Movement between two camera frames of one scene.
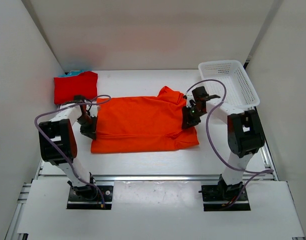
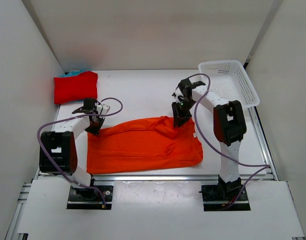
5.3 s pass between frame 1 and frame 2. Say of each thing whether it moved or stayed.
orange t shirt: moved
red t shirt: stayed
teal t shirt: stayed
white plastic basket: stayed
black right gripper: moved
